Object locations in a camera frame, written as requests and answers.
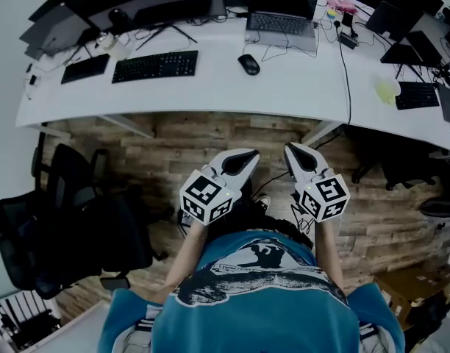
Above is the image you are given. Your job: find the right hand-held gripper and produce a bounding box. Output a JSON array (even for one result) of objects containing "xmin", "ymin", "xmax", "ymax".
[{"xmin": 284, "ymin": 141, "xmax": 351, "ymax": 224}]

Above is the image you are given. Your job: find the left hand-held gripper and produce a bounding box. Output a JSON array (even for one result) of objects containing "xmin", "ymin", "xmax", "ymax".
[{"xmin": 179, "ymin": 148, "xmax": 261, "ymax": 227}]

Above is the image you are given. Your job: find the black computer mouse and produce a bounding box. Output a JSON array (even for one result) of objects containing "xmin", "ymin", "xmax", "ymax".
[{"xmin": 237, "ymin": 53, "xmax": 261, "ymax": 76}]

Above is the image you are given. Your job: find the person's left forearm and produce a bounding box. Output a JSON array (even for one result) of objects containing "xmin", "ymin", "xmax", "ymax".
[{"xmin": 165, "ymin": 221, "xmax": 207, "ymax": 294}]

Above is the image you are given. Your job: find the person's right forearm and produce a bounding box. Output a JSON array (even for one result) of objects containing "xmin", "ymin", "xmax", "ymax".
[{"xmin": 315, "ymin": 218, "xmax": 346, "ymax": 294}]

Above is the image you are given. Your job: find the person's black white sneaker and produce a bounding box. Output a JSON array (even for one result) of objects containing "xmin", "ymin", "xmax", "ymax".
[{"xmin": 254, "ymin": 193, "xmax": 272, "ymax": 211}]

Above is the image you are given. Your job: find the black swivel chair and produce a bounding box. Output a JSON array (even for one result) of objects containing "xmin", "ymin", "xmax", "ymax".
[{"xmin": 351, "ymin": 130, "xmax": 449, "ymax": 193}]

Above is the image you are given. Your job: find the yellow-green cloth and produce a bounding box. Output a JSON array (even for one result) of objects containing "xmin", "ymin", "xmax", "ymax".
[{"xmin": 374, "ymin": 79, "xmax": 401, "ymax": 106}]

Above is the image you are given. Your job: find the wide black keyboard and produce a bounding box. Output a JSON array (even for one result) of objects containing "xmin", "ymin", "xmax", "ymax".
[{"xmin": 111, "ymin": 49, "xmax": 199, "ymax": 85}]

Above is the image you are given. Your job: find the compact black keyboard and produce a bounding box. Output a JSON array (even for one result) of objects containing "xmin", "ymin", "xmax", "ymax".
[{"xmin": 395, "ymin": 81, "xmax": 441, "ymax": 111}]

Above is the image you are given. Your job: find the black power adapter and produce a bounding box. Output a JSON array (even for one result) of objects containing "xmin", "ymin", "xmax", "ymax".
[{"xmin": 338, "ymin": 33, "xmax": 360, "ymax": 50}]

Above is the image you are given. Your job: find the grey open laptop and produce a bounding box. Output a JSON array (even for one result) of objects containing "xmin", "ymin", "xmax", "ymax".
[{"xmin": 244, "ymin": 0, "xmax": 321, "ymax": 54}]

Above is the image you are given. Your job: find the person's blue printed t-shirt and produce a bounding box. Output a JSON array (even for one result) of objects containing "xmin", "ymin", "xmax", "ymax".
[{"xmin": 99, "ymin": 229, "xmax": 406, "ymax": 353}]

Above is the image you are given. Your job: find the open cardboard box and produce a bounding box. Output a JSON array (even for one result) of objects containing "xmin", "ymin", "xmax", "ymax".
[{"xmin": 374, "ymin": 266, "xmax": 450, "ymax": 331}]

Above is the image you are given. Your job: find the black monitor with stand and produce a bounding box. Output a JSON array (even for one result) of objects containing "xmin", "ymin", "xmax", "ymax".
[{"xmin": 379, "ymin": 13, "xmax": 450, "ymax": 69}]

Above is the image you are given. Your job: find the black mesh-back office chair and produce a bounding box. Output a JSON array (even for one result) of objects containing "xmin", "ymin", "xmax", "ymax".
[{"xmin": 32, "ymin": 143, "xmax": 110, "ymax": 216}]

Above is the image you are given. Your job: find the black padded office chair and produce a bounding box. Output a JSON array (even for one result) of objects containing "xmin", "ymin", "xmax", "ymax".
[{"xmin": 0, "ymin": 193, "xmax": 174, "ymax": 301}]

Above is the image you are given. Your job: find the pink plastic item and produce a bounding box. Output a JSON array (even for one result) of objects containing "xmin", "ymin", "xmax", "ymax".
[{"xmin": 326, "ymin": 0, "xmax": 359, "ymax": 15}]

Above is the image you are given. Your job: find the black square-backed monitor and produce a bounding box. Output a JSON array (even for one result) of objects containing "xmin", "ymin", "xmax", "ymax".
[{"xmin": 364, "ymin": 0, "xmax": 424, "ymax": 43}]

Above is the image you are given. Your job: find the white cup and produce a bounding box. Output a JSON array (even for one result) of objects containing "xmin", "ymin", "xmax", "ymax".
[{"xmin": 96, "ymin": 31, "xmax": 132, "ymax": 60}]

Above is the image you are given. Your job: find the short black keyboard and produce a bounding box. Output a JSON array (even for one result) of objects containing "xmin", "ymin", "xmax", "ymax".
[{"xmin": 60, "ymin": 52, "xmax": 111, "ymax": 85}]

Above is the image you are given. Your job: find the large curved black monitor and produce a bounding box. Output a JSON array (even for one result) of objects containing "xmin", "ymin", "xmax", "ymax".
[{"xmin": 87, "ymin": 0, "xmax": 228, "ymax": 51}]

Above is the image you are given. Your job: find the grey tilted monitor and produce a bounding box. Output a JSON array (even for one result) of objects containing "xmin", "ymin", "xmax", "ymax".
[{"xmin": 18, "ymin": 2, "xmax": 93, "ymax": 60}]

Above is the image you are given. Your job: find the white slatted rack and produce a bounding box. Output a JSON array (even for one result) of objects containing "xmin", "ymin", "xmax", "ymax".
[{"xmin": 0, "ymin": 290, "xmax": 63, "ymax": 351}]

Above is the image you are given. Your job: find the person's right shoulder strap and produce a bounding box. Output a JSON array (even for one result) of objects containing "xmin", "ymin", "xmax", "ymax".
[{"xmin": 357, "ymin": 321, "xmax": 382, "ymax": 353}]

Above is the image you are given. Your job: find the person's shoulder strap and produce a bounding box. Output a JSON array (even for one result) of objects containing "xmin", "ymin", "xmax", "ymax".
[
  {"xmin": 357, "ymin": 321, "xmax": 382, "ymax": 353},
  {"xmin": 131, "ymin": 318, "xmax": 154, "ymax": 353}
]

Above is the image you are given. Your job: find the person's left shoulder strap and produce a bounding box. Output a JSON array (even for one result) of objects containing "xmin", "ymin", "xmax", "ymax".
[{"xmin": 131, "ymin": 318, "xmax": 154, "ymax": 353}]

